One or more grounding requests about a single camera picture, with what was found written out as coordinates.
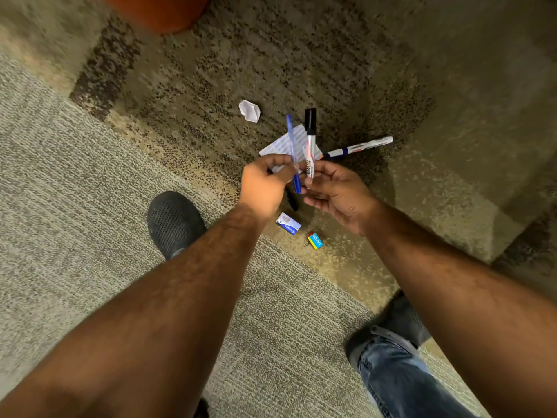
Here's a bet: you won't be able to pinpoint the blue capped white marker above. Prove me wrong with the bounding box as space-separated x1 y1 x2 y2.
320 135 395 161

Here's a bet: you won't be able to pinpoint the person's black shoe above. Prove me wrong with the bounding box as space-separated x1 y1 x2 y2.
374 289 432 349
146 190 208 261

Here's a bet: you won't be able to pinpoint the person's left forearm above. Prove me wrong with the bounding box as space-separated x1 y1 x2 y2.
0 203 270 418

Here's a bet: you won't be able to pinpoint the white paper scraps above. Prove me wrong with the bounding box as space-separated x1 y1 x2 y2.
238 99 262 124

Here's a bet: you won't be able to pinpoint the person's right forearm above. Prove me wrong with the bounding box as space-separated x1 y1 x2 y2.
361 200 557 418

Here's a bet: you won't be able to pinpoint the person's black left shoe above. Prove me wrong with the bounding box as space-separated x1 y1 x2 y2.
146 190 208 261

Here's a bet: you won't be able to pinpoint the person's black right shoe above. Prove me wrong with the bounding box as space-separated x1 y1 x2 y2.
374 289 432 349

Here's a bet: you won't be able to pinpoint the orange bin with black liner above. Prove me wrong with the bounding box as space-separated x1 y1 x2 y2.
100 0 213 35

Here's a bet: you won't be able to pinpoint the person's left hand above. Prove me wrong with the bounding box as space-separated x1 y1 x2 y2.
238 154 301 222

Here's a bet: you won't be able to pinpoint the white blue eraser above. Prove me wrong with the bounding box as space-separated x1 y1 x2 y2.
276 211 302 236

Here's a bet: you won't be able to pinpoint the lined white notepad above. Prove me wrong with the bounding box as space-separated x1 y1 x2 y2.
259 122 324 174

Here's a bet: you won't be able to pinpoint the person's right jeans leg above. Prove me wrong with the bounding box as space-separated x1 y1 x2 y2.
345 325 479 418

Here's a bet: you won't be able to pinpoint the black capped white marker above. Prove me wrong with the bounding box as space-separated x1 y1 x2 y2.
303 107 317 179

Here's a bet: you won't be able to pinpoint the person's right hand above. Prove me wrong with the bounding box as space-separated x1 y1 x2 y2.
302 160 384 237

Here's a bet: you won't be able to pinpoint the blue pen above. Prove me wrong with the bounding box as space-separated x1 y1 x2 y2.
285 113 303 194

